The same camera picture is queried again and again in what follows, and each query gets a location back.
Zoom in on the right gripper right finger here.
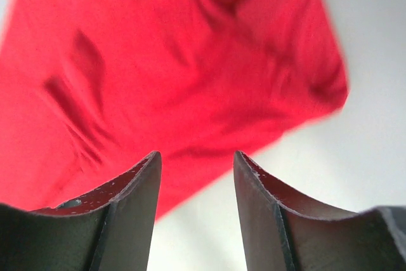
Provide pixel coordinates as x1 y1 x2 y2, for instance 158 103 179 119
233 151 400 270

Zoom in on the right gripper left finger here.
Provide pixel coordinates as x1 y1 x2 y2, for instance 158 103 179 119
28 150 163 271

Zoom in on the red t shirt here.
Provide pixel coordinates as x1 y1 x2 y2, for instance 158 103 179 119
1 0 348 216

